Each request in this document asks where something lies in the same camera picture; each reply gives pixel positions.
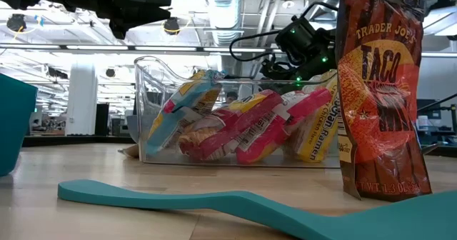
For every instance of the black cabinet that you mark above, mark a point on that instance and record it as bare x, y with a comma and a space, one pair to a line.
102, 120

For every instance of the blue ramen packet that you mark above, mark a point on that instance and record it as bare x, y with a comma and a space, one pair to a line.
185, 100

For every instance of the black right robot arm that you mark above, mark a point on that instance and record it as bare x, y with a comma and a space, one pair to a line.
300, 40

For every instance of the teal rectangular tray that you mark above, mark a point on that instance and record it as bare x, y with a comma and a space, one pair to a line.
18, 125

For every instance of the red Maruchan ramen packet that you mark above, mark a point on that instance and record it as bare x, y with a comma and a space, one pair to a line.
228, 129
271, 136

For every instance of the dark background monitor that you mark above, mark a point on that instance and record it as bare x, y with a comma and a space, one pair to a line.
428, 108

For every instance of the white bottle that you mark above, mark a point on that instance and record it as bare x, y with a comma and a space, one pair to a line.
423, 124

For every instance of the Trader Joe's taco seasoning packet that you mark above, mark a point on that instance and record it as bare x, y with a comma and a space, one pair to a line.
382, 90

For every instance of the teal flat lid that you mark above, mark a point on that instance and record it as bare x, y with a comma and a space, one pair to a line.
250, 204

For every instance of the yellow chicken ramen packet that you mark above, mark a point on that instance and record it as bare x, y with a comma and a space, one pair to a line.
317, 136

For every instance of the clear plastic bin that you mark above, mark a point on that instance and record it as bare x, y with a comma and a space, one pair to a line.
150, 90

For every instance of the person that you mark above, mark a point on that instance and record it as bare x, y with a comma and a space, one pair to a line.
232, 97

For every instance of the black ceiling-mounted device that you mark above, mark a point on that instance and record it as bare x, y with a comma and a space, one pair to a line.
172, 27
16, 23

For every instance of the blue bowl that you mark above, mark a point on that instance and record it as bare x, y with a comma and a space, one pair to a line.
131, 129

